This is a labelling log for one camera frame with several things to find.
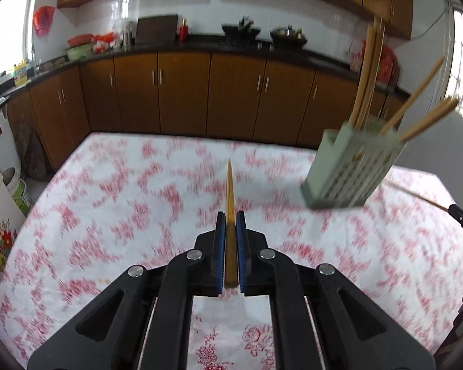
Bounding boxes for black kitchen countertop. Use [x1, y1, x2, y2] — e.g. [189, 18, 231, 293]
[0, 34, 410, 100]

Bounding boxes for floral white tablecloth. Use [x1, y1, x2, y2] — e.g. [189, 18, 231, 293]
[0, 134, 463, 366]

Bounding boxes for green perforated utensil holder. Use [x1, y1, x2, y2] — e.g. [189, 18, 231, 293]
[300, 120, 405, 210]

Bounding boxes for lower wooden cabinets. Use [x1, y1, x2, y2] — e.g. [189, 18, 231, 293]
[5, 50, 410, 171]

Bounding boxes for red bag condiment cluster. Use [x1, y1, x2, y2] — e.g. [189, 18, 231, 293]
[350, 40, 401, 87]

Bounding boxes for white bucket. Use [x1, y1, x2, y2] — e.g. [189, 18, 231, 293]
[2, 167, 31, 216]

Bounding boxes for lidded pan on stove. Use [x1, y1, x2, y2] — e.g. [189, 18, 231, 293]
[270, 25, 308, 50]

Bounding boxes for black wok on stove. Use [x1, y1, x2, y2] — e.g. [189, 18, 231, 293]
[221, 16, 261, 42]

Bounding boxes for red bottle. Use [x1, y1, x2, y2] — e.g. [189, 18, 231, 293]
[179, 18, 189, 43]

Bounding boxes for dark wooden cutting board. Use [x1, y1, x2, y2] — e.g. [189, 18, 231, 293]
[135, 14, 179, 46]

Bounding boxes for red basin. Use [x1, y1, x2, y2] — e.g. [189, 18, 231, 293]
[67, 34, 94, 48]

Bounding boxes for yellow detergent bottle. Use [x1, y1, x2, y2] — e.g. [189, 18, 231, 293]
[14, 60, 28, 87]

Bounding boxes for red hanging plastic bag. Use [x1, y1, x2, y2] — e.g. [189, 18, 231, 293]
[32, 6, 56, 37]

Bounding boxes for left window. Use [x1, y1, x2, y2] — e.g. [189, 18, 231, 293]
[0, 0, 27, 74]

